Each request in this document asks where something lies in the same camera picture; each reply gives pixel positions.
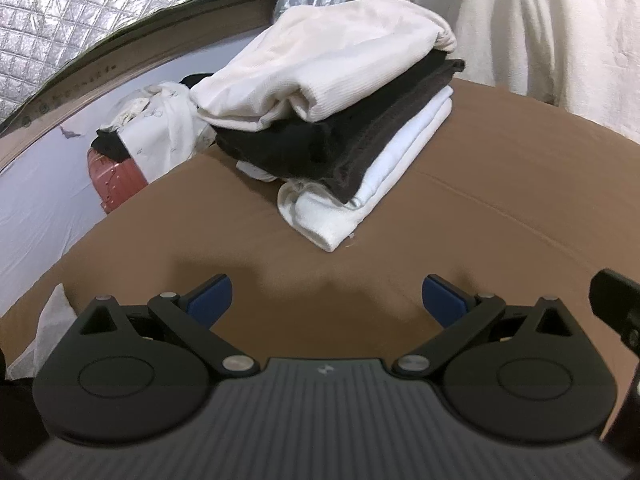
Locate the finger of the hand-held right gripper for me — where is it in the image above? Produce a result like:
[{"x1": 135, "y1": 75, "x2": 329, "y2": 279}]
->
[{"x1": 589, "y1": 269, "x2": 640, "y2": 346}]

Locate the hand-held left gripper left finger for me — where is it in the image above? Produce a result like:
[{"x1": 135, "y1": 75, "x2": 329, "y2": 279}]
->
[{"x1": 65, "y1": 274, "x2": 259, "y2": 379}]

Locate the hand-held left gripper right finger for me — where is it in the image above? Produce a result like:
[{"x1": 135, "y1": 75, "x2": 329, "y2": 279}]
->
[{"x1": 392, "y1": 274, "x2": 591, "y2": 380}]

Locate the white waffle shirt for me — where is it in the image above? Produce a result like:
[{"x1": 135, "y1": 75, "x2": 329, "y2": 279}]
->
[{"x1": 190, "y1": 0, "x2": 458, "y2": 133}]

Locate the red suitcase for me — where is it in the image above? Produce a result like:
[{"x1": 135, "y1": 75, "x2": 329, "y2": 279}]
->
[{"x1": 86, "y1": 147, "x2": 151, "y2": 216}]

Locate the white folded garment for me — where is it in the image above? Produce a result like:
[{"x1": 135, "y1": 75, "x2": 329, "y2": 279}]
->
[{"x1": 235, "y1": 85, "x2": 454, "y2": 216}]

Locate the black folded garment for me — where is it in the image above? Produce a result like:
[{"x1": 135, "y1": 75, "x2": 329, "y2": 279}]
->
[{"x1": 180, "y1": 49, "x2": 451, "y2": 183}]

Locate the dark grey folded garment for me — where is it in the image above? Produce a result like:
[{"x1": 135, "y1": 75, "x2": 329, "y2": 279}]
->
[{"x1": 320, "y1": 59, "x2": 466, "y2": 202}]

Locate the white crumpled cloth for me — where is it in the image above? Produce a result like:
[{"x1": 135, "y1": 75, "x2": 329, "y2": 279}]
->
[{"x1": 6, "y1": 284, "x2": 76, "y2": 381}]

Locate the white printed cloth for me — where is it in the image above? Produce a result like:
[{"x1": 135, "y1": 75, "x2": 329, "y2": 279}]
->
[{"x1": 97, "y1": 81, "x2": 218, "y2": 186}]

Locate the small black cloth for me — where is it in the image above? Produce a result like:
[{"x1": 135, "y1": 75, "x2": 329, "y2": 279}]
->
[{"x1": 92, "y1": 127, "x2": 136, "y2": 163}]

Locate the white fleece blanket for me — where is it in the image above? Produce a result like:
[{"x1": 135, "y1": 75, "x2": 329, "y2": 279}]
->
[{"x1": 452, "y1": 0, "x2": 640, "y2": 143}]

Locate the silver quilted foil sheet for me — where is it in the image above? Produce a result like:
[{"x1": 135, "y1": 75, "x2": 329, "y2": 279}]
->
[{"x1": 0, "y1": 0, "x2": 283, "y2": 128}]

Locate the wooden frame board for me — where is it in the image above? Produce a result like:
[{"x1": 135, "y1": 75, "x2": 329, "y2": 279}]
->
[{"x1": 0, "y1": 0, "x2": 282, "y2": 136}]

